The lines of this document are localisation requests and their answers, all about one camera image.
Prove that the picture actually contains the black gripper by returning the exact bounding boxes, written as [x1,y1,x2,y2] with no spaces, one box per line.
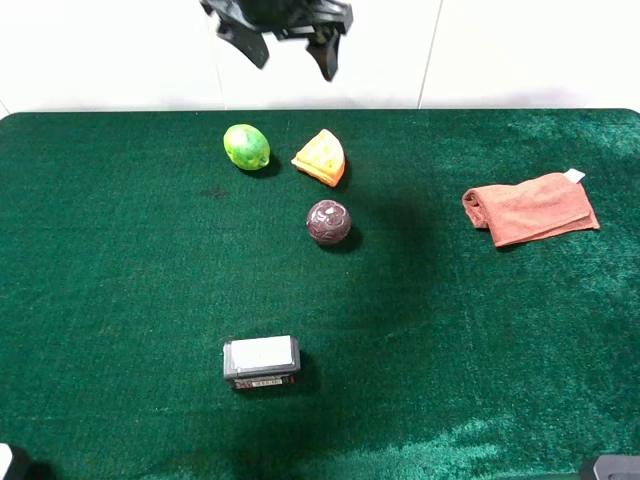
[199,0,353,82]

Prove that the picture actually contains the orange waffle wedge toy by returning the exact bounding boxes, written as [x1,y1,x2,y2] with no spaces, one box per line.
[291,129,346,187]

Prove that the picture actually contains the green lime fruit toy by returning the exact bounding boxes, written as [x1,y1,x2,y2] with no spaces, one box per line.
[223,124,271,171]

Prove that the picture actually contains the dark purple carved ball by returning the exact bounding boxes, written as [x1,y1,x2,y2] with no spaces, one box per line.
[305,199,352,245]

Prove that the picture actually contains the green velvet table cloth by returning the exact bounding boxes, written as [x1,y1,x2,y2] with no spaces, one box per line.
[1,109,639,479]

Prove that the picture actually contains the folded brown towel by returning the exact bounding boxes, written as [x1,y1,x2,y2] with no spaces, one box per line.
[462,169,600,248]

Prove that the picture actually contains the grey black battery pack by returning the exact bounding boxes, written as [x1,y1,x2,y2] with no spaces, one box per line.
[223,335,301,390]

